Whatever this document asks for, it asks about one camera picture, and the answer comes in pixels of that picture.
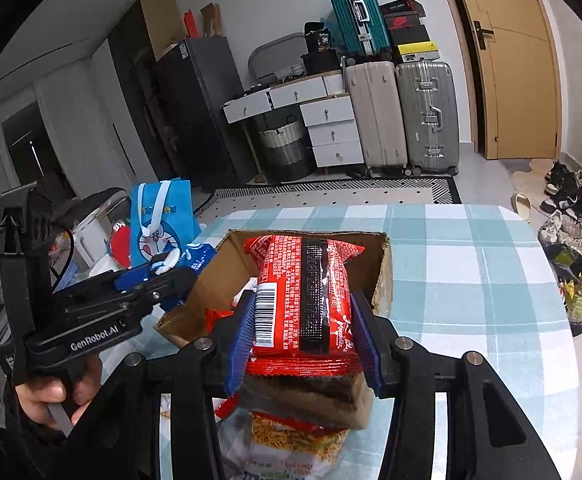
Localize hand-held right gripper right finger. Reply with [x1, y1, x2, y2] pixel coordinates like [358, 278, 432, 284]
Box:
[349, 289, 562, 480]

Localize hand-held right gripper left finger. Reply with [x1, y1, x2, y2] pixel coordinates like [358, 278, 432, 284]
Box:
[61, 289, 258, 480]

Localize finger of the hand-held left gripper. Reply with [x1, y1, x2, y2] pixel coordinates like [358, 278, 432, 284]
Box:
[136, 266, 202, 308]
[115, 260, 181, 293]

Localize red tube snack bag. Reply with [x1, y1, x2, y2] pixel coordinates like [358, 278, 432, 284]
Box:
[205, 307, 237, 334]

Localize brown cardboard box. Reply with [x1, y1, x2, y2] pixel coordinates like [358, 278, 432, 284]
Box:
[153, 229, 393, 433]

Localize red instant noodle packet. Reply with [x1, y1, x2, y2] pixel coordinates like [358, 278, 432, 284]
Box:
[243, 234, 367, 379]

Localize person's left hand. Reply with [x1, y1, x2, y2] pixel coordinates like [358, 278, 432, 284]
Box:
[15, 354, 103, 431]

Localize blue white printed packet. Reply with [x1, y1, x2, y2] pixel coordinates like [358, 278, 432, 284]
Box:
[171, 241, 220, 312]

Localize white plastic container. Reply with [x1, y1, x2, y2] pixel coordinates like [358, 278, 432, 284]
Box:
[72, 210, 123, 282]

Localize red white snack packet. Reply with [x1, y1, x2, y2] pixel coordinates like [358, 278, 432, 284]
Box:
[213, 395, 242, 419]

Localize blue cartoon tote bag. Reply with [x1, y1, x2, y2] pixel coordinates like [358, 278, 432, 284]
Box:
[130, 179, 194, 270]

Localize silver orange snack packet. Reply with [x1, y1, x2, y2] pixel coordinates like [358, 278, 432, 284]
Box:
[220, 407, 352, 480]

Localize checked tablecloth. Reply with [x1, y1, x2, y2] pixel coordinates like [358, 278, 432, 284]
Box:
[158, 203, 580, 480]

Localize patterned rug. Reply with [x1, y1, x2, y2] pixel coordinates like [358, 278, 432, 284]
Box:
[214, 176, 464, 206]

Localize woven laundry basket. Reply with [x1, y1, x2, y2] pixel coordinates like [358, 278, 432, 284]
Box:
[257, 114, 314, 184]

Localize dark refrigerator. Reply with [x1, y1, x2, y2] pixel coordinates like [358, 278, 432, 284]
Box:
[153, 37, 260, 194]

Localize beige slipper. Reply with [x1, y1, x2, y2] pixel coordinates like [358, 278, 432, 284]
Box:
[513, 191, 534, 222]

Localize white drawer chest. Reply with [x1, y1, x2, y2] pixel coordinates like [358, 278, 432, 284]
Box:
[299, 94, 366, 170]

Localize black trash bin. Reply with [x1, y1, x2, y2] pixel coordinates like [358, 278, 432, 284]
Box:
[543, 242, 582, 339]

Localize white dressing table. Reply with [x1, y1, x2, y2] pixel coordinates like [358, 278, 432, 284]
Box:
[222, 71, 347, 125]

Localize beige suitcase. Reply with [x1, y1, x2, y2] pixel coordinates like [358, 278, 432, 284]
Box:
[345, 60, 410, 172]

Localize silver suitcase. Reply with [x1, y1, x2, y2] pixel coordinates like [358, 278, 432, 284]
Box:
[395, 60, 460, 177]

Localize pile of floor shoes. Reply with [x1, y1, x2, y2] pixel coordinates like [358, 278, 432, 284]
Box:
[538, 160, 582, 272]

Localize brown cardboard sheet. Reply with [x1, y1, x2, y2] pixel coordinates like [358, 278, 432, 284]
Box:
[138, 0, 187, 61]

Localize brown paper bag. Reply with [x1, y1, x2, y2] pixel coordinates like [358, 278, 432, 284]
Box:
[200, 3, 223, 39]

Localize black storage box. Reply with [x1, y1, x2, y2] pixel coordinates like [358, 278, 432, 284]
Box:
[301, 51, 343, 75]

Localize black printed bag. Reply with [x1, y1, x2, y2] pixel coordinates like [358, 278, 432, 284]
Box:
[303, 21, 340, 55]

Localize yellow black shoe box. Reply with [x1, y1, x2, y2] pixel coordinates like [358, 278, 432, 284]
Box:
[396, 42, 440, 65]

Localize plain black shoe box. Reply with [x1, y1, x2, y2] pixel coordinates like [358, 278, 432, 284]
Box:
[388, 25, 431, 47]

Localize wooden door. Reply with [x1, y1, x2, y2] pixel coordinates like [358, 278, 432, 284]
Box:
[446, 0, 562, 161]

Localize teal suitcase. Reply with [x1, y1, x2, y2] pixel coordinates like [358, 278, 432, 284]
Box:
[325, 0, 392, 59]

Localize black shoe box red logo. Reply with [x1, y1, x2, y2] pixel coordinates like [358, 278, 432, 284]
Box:
[383, 14, 428, 31]

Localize black shoe box red stripe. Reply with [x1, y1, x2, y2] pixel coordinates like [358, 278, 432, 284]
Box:
[380, 0, 426, 19]

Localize grey oval frame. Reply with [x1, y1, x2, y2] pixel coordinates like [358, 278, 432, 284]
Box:
[247, 32, 308, 84]

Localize black door handle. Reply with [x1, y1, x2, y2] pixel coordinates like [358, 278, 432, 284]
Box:
[472, 20, 496, 51]

